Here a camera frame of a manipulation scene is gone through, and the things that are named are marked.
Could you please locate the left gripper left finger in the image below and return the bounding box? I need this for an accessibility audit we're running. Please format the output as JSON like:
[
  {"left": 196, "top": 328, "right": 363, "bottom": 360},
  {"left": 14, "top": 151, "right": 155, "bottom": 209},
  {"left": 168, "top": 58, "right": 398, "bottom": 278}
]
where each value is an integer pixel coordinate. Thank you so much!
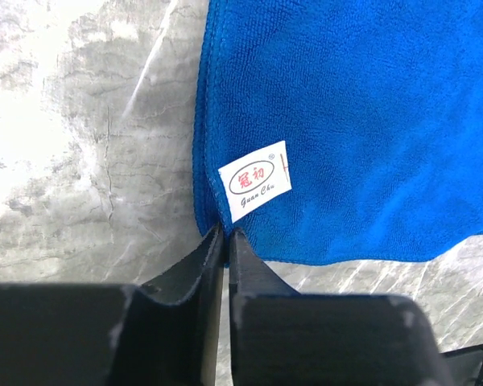
[{"left": 0, "top": 226, "right": 224, "bottom": 385}]

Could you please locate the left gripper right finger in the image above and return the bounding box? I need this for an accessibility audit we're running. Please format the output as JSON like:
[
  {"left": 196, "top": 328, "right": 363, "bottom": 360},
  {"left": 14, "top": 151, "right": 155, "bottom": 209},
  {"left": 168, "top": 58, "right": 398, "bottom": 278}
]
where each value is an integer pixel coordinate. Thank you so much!
[{"left": 229, "top": 230, "right": 453, "bottom": 385}]

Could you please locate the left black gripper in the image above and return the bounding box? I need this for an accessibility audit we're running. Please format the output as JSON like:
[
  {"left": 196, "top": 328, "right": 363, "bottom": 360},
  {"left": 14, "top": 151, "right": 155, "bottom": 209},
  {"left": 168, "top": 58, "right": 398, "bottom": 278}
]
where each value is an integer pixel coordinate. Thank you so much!
[{"left": 443, "top": 344, "right": 483, "bottom": 386}]

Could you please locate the blue towel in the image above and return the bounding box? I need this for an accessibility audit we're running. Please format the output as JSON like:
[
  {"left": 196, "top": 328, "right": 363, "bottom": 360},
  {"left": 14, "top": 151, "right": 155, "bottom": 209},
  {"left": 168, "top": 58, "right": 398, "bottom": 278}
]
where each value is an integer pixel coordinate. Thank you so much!
[{"left": 192, "top": 1, "right": 483, "bottom": 265}]

